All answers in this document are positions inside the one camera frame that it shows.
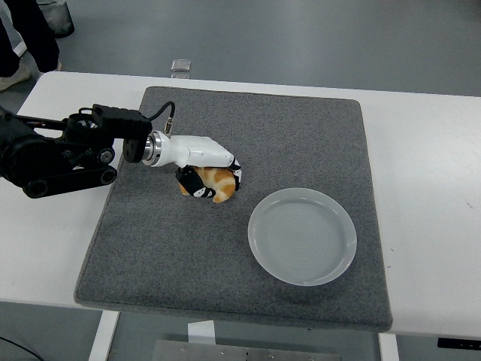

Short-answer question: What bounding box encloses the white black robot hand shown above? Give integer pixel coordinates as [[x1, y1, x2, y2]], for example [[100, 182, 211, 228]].
[[159, 134, 244, 200]]

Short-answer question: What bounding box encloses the golden croissant bread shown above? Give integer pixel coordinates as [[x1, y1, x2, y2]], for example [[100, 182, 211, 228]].
[[179, 167, 237, 204]]

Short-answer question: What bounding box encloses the pale grey round plate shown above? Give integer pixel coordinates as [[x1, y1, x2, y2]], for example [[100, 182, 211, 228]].
[[247, 187, 358, 287]]

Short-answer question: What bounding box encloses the grey felt table mat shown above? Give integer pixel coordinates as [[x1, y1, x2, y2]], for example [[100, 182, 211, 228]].
[[74, 86, 394, 333]]

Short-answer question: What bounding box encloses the dark mesh waste bin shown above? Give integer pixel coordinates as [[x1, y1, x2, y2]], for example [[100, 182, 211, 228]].
[[37, 0, 75, 38]]

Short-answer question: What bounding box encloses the person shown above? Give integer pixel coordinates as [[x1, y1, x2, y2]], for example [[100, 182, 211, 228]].
[[0, 0, 63, 93]]

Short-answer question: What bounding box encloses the white table leg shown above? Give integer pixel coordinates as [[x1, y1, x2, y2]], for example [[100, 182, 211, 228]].
[[89, 311, 120, 361], [378, 332, 400, 361]]

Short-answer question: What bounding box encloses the black desk control panel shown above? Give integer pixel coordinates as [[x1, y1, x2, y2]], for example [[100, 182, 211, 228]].
[[437, 337, 481, 349]]

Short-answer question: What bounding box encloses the white table bracket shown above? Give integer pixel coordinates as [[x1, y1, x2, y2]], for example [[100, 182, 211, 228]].
[[186, 321, 216, 345]]

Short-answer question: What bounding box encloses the white desk frame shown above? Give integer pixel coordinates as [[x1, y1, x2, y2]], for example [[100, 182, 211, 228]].
[[5, 22, 28, 58]]

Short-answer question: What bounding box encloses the thin black floor cable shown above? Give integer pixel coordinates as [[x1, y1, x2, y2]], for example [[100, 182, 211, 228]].
[[0, 335, 38, 361]]

